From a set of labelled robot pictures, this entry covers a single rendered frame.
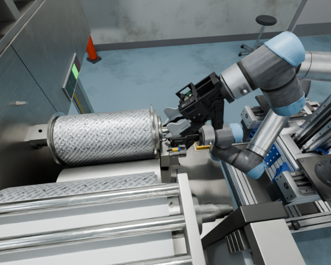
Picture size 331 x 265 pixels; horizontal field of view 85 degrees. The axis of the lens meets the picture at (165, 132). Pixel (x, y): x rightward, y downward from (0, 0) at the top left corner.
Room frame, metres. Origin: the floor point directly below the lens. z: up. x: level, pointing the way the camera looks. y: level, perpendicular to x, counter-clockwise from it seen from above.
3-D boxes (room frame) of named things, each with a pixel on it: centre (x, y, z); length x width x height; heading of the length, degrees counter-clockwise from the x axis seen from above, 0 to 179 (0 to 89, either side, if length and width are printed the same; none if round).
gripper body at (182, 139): (0.39, -0.07, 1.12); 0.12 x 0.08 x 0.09; 97
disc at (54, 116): (0.29, 0.28, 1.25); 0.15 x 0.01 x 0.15; 7
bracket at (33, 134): (0.28, 0.33, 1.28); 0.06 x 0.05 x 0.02; 97
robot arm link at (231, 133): (0.41, -0.23, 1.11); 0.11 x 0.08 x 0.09; 97
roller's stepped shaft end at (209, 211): (0.08, -0.08, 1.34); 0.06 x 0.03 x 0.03; 97
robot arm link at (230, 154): (0.40, -0.24, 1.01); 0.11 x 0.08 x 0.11; 52
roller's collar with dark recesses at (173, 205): (0.07, -0.02, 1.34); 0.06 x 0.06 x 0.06; 7
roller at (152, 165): (0.18, 0.14, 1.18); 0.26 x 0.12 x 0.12; 97
